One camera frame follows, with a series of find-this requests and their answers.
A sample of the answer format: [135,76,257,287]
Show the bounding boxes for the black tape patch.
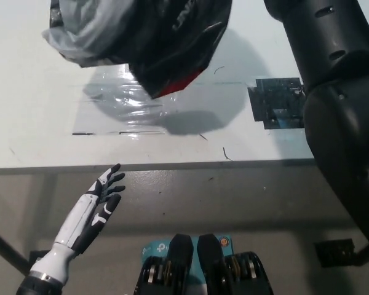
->
[247,77,308,130]

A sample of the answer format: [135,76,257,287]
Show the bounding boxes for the grey and black plastic bag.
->
[41,0,233,100]

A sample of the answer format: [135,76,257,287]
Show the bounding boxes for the black floor plate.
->
[29,250,52,273]
[313,238,356,268]

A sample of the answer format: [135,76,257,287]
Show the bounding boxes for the clear tape patch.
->
[72,66,179,136]

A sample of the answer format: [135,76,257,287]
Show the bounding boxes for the white and black left hand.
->
[52,163,126,256]

